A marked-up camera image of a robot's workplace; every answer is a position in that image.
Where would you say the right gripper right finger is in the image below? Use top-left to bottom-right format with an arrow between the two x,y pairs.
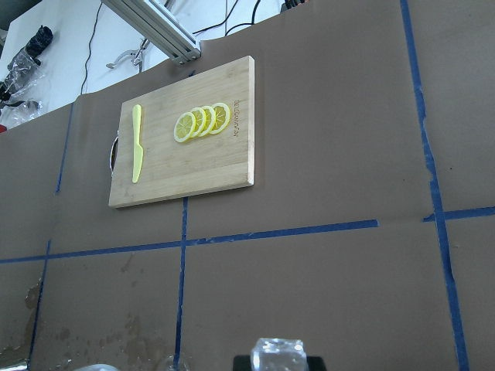
306,356 -> 327,371

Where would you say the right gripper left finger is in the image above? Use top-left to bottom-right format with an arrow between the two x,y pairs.
232,355 -> 252,371

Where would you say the single clear ice cube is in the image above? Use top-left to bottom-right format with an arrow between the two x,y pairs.
250,338 -> 309,371

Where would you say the bamboo cutting board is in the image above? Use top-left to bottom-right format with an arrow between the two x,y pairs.
108,56 -> 255,208

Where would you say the yellow plastic knife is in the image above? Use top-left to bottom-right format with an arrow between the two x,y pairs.
132,104 -> 144,183

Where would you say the lemon slice leftmost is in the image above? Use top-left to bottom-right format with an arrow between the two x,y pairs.
210,102 -> 231,134

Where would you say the clear plastic bag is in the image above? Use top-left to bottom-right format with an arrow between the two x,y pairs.
1,26 -> 53,109

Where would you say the aluminium frame post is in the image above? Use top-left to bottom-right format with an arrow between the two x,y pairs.
102,0 -> 201,65

